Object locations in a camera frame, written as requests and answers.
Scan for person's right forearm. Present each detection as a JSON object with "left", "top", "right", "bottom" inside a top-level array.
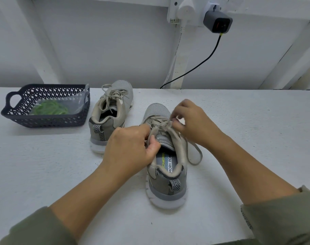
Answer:
[{"left": 211, "top": 134, "right": 310, "bottom": 245}]

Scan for green shoelace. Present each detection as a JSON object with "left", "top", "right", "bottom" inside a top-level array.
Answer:
[{"left": 30, "top": 100, "right": 70, "bottom": 116}]

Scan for gray sneaker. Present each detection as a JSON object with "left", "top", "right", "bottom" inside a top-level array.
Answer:
[
  {"left": 142, "top": 103, "right": 188, "bottom": 210},
  {"left": 89, "top": 80, "right": 134, "bottom": 153}
]

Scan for white wall socket plate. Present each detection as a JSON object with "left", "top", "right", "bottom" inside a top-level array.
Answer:
[{"left": 167, "top": 0, "right": 222, "bottom": 25}]

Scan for white cable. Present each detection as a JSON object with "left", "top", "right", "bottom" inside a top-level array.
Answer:
[{"left": 165, "top": 23, "right": 185, "bottom": 88}]

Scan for beige shoelace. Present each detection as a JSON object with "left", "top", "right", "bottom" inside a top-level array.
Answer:
[
  {"left": 145, "top": 115, "right": 203, "bottom": 166},
  {"left": 97, "top": 84, "right": 129, "bottom": 113}
]

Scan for gray charger adapter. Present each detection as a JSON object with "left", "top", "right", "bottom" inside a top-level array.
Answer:
[{"left": 203, "top": 10, "right": 233, "bottom": 34}]

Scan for white plug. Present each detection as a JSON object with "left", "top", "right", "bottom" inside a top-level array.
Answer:
[{"left": 177, "top": 0, "right": 197, "bottom": 21}]

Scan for person's left hand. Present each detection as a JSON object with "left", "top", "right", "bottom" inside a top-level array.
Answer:
[{"left": 101, "top": 124, "right": 161, "bottom": 180}]

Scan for person's left forearm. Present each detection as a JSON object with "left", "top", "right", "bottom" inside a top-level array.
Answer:
[{"left": 0, "top": 163, "right": 126, "bottom": 245}]

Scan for dark plastic lattice basket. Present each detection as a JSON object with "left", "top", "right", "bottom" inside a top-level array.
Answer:
[{"left": 1, "top": 83, "right": 91, "bottom": 128}]

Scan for person's right hand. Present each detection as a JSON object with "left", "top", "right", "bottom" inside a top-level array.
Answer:
[{"left": 170, "top": 99, "right": 226, "bottom": 150}]

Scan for clear plastic bag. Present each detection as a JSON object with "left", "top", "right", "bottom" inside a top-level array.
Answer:
[{"left": 31, "top": 91, "right": 90, "bottom": 116}]

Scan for black cable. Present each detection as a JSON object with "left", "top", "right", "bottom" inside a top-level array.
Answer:
[{"left": 160, "top": 33, "right": 223, "bottom": 89}]

